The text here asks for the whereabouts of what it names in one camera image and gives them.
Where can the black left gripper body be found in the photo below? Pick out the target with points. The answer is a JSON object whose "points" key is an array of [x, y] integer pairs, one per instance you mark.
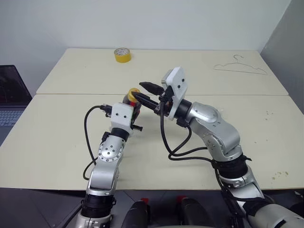
{"points": [[137, 128]]}

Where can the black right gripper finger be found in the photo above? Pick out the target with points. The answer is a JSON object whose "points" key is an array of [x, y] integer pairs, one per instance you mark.
{"points": [[146, 100], [152, 88]]}

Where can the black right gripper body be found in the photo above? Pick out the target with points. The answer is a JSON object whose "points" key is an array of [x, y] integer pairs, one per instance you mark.
{"points": [[165, 104]]}

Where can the small clear plastic drink bottle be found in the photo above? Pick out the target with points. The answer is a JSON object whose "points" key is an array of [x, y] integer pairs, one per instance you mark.
{"points": [[133, 91]]}

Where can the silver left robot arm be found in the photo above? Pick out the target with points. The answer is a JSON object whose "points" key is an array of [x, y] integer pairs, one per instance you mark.
{"points": [[107, 152]]}

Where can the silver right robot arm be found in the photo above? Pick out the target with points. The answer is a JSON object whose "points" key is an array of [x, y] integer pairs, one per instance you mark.
{"points": [[213, 123]]}

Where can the yellow tape roll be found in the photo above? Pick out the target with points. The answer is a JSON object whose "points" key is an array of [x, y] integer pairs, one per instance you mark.
{"points": [[122, 57]]}

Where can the dark rounded shape red tab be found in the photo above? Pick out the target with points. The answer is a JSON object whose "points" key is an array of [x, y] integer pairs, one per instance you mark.
{"points": [[137, 213], [192, 213]]}

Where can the dark grey laptop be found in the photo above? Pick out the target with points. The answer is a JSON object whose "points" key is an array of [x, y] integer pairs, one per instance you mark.
{"points": [[12, 95]]}

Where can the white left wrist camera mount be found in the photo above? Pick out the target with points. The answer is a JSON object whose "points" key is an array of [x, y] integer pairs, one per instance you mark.
{"points": [[121, 114]]}

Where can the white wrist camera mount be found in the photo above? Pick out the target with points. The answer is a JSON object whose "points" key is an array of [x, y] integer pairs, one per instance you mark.
{"points": [[121, 114], [178, 83]]}

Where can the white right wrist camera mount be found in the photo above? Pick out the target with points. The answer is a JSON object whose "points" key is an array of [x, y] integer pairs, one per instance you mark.
{"points": [[178, 83]]}

